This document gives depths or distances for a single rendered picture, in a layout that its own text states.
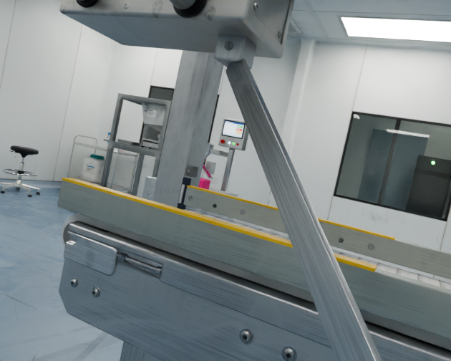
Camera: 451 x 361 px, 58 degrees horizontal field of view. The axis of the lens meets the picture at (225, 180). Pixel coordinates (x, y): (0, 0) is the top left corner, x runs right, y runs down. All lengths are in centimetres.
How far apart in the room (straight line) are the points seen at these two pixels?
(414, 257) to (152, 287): 35
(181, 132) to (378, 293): 50
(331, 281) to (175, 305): 20
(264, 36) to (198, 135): 37
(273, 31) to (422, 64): 545
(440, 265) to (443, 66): 529
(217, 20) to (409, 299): 27
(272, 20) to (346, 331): 29
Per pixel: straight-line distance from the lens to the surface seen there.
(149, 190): 342
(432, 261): 61
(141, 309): 44
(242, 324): 38
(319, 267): 26
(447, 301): 34
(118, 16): 44
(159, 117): 442
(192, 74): 75
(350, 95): 582
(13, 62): 655
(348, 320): 24
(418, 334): 36
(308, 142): 581
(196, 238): 39
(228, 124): 353
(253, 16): 37
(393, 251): 61
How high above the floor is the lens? 104
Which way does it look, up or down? 3 degrees down
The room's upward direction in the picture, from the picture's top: 12 degrees clockwise
